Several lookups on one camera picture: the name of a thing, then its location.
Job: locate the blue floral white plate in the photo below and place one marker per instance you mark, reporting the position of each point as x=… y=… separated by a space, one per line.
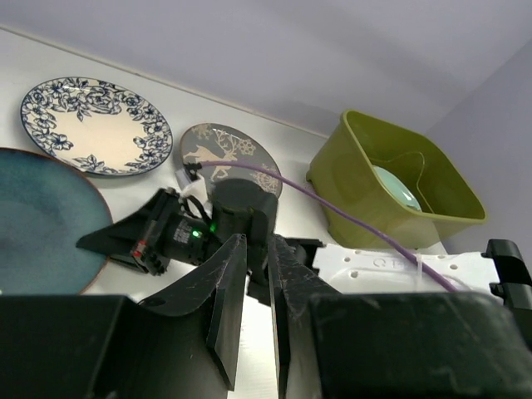
x=96 y=126

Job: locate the dark teal blossom plate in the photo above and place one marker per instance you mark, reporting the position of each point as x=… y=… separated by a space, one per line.
x=46 y=206

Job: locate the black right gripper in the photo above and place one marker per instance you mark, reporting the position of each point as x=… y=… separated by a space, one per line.
x=146 y=240

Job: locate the olive green plastic bin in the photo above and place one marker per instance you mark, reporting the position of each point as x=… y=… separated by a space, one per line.
x=342 y=174

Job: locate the grey deer plate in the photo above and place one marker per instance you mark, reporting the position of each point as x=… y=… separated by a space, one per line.
x=214 y=142

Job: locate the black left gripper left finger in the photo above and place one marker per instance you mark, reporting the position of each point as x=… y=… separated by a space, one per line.
x=182 y=342

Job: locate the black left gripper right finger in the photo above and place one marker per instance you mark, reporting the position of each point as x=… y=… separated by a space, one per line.
x=401 y=345

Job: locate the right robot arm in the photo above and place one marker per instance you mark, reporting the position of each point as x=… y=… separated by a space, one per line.
x=505 y=256

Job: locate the mint green flower plate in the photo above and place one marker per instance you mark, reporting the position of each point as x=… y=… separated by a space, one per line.
x=397 y=188

